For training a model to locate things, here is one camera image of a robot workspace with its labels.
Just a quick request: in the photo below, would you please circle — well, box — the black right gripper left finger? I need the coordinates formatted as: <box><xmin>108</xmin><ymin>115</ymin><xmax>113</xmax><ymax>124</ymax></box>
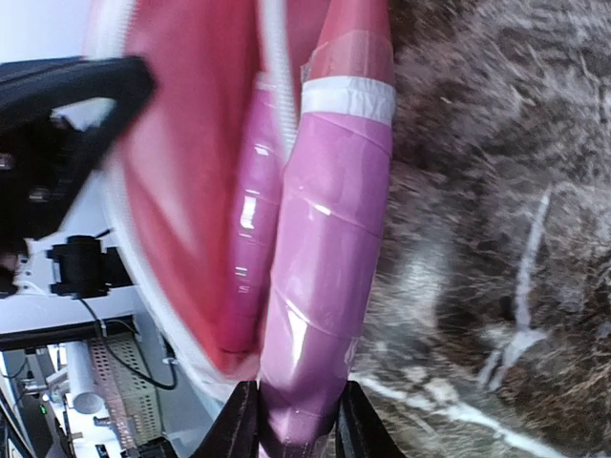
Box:
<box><xmin>198</xmin><ymin>381</ymin><xmax>259</xmax><ymax>458</ymax></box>

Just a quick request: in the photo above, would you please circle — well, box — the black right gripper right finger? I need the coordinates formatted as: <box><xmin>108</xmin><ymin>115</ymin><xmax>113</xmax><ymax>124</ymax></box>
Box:
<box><xmin>335</xmin><ymin>381</ymin><xmax>406</xmax><ymax>458</ymax></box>

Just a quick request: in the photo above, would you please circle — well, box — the pink racket cover bag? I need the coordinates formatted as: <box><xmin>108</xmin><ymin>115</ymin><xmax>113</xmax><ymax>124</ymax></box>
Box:
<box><xmin>85</xmin><ymin>1</ymin><xmax>328</xmax><ymax>401</ymax></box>

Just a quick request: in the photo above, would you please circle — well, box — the pink-handled badminton racket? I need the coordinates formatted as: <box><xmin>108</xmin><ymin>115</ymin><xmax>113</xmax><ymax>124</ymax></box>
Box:
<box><xmin>259</xmin><ymin>1</ymin><xmax>396</xmax><ymax>457</ymax></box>
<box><xmin>220</xmin><ymin>73</ymin><xmax>283</xmax><ymax>353</ymax></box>

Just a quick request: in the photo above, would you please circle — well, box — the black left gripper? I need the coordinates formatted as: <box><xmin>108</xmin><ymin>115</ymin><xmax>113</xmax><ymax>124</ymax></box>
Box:
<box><xmin>1</xmin><ymin>55</ymin><xmax>156</xmax><ymax>296</ymax></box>

